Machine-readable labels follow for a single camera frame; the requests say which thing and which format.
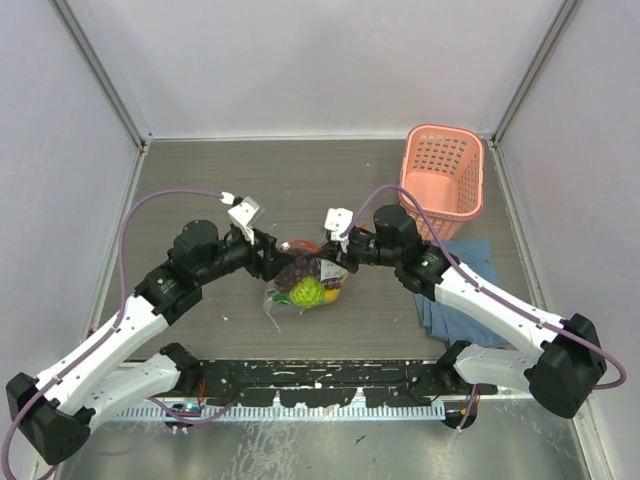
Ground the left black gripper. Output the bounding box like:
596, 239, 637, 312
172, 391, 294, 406
195, 224, 294, 285

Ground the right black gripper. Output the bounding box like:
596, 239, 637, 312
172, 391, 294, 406
317, 227, 401, 273

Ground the dark purple grape bunch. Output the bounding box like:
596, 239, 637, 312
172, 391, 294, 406
274, 248, 347, 293

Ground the clear red zip top bag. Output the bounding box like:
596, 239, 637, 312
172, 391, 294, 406
263, 239, 349, 333

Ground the green custard apple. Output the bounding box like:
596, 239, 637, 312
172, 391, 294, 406
289, 277, 325, 308

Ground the yellow orange mango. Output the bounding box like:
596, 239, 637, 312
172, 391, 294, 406
323, 289, 341, 304

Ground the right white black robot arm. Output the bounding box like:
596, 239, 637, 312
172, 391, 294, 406
321, 205, 606, 419

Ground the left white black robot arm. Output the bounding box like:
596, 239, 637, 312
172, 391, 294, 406
6, 220, 294, 466

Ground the pink plastic basket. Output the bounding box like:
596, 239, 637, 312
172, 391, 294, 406
398, 124, 485, 241

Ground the blue folded cloth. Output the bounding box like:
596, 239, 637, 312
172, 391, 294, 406
414, 239, 509, 348

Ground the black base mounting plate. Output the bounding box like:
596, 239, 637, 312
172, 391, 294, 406
142, 357, 500, 408

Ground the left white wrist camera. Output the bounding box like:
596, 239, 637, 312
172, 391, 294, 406
221, 192, 263, 245

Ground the aluminium front rail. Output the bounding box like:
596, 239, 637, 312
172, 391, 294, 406
114, 357, 594, 401

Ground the slotted cable duct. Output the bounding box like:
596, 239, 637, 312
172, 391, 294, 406
112, 400, 446, 422

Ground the right aluminium frame post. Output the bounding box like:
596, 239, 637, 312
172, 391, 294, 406
490, 0, 583, 145

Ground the aluminium frame post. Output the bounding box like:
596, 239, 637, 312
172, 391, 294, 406
490, 0, 583, 145
49, 1, 153, 150

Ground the left aluminium frame post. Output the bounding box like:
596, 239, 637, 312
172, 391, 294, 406
49, 1, 153, 150

